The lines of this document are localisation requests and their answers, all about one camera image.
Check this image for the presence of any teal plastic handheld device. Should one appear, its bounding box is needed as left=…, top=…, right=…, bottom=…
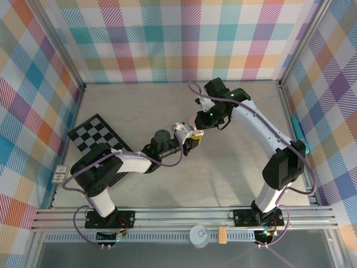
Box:
left=291, top=114, right=311, bottom=156

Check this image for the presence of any black grey folding chessboard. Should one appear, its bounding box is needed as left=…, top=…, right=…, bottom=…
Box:
left=67, top=113, right=132, bottom=188

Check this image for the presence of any silver tin can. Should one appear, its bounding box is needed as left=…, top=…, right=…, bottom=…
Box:
left=189, top=224, right=210, bottom=248

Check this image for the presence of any small controller circuit board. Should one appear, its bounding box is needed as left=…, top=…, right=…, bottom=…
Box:
left=96, top=230, right=129, bottom=243
left=254, top=228, right=279, bottom=241

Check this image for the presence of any small playing card box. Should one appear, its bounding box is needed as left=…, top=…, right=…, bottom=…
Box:
left=51, top=164, right=70, bottom=185

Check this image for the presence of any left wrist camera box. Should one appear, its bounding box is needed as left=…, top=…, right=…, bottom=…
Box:
left=172, top=122, right=195, bottom=139

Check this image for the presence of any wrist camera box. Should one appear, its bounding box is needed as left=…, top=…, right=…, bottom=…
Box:
left=195, top=94, right=215, bottom=111
left=172, top=122, right=195, bottom=139

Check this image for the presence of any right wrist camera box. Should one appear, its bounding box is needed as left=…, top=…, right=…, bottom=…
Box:
left=195, top=94, right=215, bottom=111

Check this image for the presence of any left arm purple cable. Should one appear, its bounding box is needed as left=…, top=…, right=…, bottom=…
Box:
left=63, top=127, right=186, bottom=246

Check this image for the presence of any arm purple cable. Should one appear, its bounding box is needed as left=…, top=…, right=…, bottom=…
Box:
left=63, top=127, right=186, bottom=246
left=188, top=81, right=317, bottom=247

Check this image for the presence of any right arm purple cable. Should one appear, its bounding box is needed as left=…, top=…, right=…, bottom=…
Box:
left=188, top=81, right=317, bottom=247

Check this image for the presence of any aluminium side rail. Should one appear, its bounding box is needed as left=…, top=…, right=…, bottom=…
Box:
left=50, top=85, right=87, bottom=209
left=277, top=83, right=320, bottom=207

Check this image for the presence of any wide aluminium mounting rail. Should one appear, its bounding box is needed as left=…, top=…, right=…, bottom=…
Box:
left=30, top=206, right=339, bottom=232

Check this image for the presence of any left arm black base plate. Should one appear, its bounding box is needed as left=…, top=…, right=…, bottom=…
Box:
left=84, top=210, right=136, bottom=229

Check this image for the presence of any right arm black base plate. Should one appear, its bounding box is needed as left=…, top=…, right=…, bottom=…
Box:
left=233, top=208, right=285, bottom=227

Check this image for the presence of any grey slotted cable duct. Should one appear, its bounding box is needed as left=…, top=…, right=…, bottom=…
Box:
left=44, top=231, right=259, bottom=243

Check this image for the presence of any aluminium corner post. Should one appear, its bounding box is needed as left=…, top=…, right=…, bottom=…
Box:
left=33, top=0, right=86, bottom=93
left=278, top=0, right=335, bottom=89

